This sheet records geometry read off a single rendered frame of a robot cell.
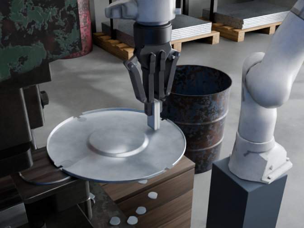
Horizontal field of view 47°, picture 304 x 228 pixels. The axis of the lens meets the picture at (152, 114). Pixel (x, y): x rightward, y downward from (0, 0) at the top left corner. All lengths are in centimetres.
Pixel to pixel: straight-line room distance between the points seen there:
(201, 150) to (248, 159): 70
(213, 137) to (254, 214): 67
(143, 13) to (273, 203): 87
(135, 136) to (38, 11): 43
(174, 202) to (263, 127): 53
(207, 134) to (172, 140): 105
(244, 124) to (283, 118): 148
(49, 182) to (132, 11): 34
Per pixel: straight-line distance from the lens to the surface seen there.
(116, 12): 68
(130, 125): 80
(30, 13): 38
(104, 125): 80
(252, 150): 115
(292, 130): 247
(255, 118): 110
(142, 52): 69
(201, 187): 185
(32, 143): 86
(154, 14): 65
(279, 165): 127
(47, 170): 68
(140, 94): 71
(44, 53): 40
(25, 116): 55
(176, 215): 151
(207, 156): 188
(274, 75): 99
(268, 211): 131
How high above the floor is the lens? 119
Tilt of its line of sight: 29 degrees down
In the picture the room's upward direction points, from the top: straight up
